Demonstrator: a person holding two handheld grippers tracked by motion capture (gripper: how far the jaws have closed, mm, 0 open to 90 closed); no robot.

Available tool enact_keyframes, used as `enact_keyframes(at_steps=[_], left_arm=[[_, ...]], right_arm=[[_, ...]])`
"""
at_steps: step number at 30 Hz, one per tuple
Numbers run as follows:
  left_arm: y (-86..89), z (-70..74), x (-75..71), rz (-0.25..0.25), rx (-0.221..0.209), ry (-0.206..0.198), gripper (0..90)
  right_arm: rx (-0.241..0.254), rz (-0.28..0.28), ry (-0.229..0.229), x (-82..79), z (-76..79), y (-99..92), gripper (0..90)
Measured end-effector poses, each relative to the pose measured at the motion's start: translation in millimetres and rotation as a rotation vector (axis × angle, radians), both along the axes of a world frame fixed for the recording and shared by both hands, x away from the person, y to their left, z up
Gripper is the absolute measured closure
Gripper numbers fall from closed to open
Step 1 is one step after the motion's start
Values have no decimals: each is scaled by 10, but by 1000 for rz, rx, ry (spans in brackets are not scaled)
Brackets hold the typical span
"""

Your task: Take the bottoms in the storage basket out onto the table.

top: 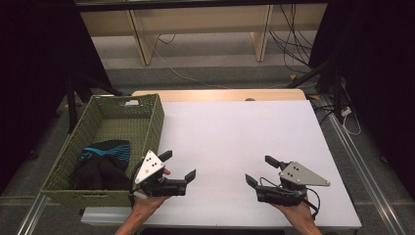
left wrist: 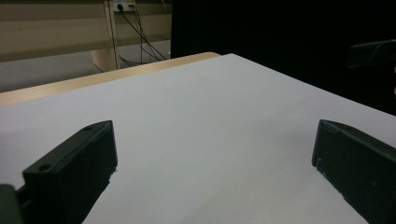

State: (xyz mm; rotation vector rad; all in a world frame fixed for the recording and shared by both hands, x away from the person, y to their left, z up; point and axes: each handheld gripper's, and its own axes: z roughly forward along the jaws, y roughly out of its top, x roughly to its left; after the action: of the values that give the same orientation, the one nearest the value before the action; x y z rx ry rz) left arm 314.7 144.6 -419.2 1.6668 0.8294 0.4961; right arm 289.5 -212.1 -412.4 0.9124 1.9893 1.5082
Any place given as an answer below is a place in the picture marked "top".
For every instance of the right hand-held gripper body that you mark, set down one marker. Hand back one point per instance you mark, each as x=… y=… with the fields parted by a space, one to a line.
x=301 y=176

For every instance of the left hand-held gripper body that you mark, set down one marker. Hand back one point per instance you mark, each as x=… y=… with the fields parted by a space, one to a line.
x=150 y=166

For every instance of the black sock with blue stripes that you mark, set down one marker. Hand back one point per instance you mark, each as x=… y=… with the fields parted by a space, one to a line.
x=111 y=150

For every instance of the black cloth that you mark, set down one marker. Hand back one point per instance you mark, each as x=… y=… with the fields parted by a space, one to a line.
x=101 y=176

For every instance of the green woven basket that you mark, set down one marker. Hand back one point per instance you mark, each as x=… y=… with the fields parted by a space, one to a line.
x=107 y=127

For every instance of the person's right hand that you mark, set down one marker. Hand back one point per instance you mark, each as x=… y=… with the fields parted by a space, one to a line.
x=295 y=212

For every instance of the person's left hand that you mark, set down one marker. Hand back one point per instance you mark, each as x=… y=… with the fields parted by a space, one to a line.
x=147 y=204

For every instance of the white table mat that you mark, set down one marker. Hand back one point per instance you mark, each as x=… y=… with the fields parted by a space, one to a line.
x=235 y=137

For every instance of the wooden table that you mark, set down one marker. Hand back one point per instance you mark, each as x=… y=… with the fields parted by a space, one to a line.
x=221 y=94

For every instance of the black tripod stand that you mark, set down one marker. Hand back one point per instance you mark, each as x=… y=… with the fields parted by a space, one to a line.
x=73 y=104
x=329 y=70

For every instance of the black curtain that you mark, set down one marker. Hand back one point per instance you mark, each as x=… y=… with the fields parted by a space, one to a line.
x=375 y=81
x=32 y=81

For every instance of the light wooden shelf unit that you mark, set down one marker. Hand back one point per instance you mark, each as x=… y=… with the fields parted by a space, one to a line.
x=202 y=19

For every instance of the metal floor rail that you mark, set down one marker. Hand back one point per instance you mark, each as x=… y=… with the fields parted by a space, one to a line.
x=31 y=215
x=362 y=163

